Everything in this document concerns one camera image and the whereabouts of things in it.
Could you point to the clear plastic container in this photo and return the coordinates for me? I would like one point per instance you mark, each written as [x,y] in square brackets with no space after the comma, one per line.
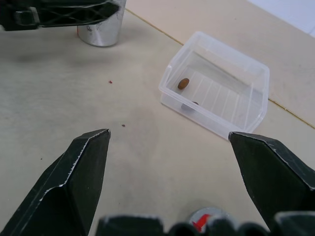
[214,118]

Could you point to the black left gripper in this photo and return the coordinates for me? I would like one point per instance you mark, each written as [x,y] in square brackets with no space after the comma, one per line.
[7,14]

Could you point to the brown oval pill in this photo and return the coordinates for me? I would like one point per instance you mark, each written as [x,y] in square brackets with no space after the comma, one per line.
[183,83]
[188,107]

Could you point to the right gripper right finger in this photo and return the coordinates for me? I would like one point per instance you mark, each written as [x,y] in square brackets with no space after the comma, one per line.
[275,177]

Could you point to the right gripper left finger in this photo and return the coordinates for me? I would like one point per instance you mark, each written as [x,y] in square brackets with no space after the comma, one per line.
[61,196]

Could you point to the silver can with red label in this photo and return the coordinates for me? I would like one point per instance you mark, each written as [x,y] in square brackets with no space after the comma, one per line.
[103,37]

